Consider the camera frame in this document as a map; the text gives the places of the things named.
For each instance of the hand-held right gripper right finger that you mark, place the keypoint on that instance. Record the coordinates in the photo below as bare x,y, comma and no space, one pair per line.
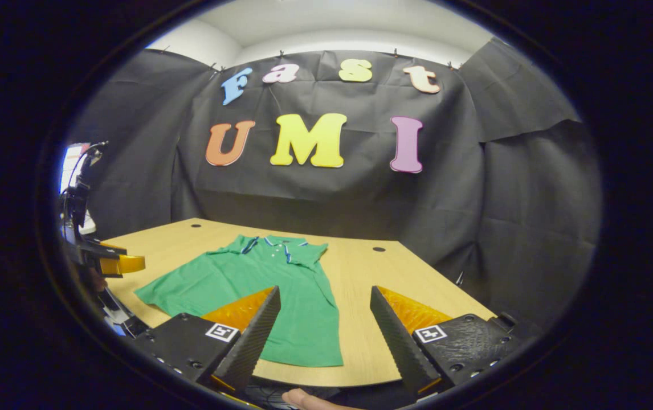
398,341

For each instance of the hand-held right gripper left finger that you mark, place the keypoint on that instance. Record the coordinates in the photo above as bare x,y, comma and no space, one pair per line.
255,341

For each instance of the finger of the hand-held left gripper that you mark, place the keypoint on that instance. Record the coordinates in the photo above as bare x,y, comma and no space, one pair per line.
124,265
104,249

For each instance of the green T-shirt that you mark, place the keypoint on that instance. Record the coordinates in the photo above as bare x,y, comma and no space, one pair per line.
298,285

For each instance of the white side table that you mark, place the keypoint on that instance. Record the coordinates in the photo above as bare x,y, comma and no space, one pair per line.
88,226

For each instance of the black backdrop cloth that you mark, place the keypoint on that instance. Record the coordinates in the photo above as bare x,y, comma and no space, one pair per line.
332,199

